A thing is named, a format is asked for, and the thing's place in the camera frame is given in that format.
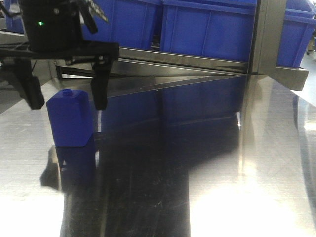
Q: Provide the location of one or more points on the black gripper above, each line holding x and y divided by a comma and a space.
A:
53, 30

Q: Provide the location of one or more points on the blue bottle-shaped plastic part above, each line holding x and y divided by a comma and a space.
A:
70, 118

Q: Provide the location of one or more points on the stainless steel shelf rack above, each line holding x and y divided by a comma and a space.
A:
265, 42

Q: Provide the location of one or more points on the blue plastic bin left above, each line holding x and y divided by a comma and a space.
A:
131, 23

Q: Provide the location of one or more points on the blue plastic bin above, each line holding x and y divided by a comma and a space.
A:
131, 23
220, 29

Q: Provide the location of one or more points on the blue plastic bin right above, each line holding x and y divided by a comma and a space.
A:
220, 29

